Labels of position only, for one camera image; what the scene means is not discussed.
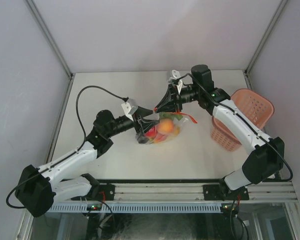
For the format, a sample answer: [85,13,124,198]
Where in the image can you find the perforated cable tray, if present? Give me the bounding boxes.
[48,202,222,214]

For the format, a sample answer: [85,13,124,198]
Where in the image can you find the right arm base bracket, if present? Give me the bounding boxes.
[203,178,250,201]

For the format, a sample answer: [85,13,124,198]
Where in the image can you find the yellow fake lemon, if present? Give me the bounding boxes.
[172,126,181,137]

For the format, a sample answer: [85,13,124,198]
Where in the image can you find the green fake leafy vegetable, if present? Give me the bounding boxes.
[159,112,183,121]

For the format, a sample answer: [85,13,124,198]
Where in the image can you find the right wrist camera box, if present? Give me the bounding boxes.
[167,70,183,93]

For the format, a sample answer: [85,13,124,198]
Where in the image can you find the aluminium frame post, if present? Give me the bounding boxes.
[244,0,290,76]
[23,0,74,80]

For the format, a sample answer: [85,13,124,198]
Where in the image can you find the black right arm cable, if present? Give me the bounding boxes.
[174,72,293,181]

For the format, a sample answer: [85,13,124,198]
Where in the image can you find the red fake tomato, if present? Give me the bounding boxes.
[145,126,166,144]

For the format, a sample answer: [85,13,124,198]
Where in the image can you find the aluminium frame post right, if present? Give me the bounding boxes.
[244,0,290,76]

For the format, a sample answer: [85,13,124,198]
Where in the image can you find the pink plastic basket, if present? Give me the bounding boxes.
[211,88,274,154]

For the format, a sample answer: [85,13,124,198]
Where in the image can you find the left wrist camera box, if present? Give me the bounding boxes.
[121,98,138,121]

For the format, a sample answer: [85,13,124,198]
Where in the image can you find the aluminium frame post left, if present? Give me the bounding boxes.
[23,0,74,80]

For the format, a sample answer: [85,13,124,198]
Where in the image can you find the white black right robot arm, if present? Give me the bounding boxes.
[154,64,286,200]

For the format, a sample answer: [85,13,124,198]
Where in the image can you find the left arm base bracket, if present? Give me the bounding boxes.
[71,173,115,202]

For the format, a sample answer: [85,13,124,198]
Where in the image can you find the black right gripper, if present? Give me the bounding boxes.
[154,83,201,114]

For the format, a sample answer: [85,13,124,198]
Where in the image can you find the aluminium mounting rail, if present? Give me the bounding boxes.
[110,182,298,203]

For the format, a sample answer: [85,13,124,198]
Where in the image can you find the dark fake avocado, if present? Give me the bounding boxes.
[136,134,149,145]

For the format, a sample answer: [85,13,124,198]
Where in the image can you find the clear zip top bag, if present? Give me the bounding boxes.
[135,111,198,145]

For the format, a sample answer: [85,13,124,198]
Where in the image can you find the orange fake peach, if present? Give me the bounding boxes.
[156,119,174,135]

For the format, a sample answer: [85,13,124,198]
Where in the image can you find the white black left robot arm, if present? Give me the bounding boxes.
[14,106,153,218]

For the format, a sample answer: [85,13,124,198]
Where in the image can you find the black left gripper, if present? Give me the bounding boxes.
[106,105,159,138]

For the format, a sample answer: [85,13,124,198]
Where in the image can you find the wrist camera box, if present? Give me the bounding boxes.
[121,98,138,121]
[167,70,183,93]

